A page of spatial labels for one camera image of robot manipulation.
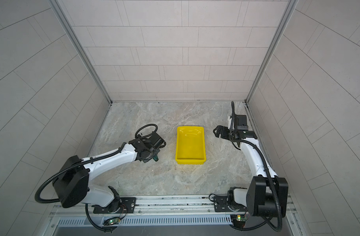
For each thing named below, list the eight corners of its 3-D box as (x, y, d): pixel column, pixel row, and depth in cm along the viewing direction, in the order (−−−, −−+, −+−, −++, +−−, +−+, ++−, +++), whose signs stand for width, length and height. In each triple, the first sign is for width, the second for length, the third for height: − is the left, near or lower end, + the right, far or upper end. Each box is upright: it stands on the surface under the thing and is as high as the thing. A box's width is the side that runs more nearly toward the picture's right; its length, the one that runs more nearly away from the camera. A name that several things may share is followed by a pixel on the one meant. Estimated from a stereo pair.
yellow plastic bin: (175, 164, 87) (174, 160, 81) (177, 131, 102) (176, 125, 96) (205, 164, 87) (206, 160, 81) (202, 131, 102) (203, 125, 97)
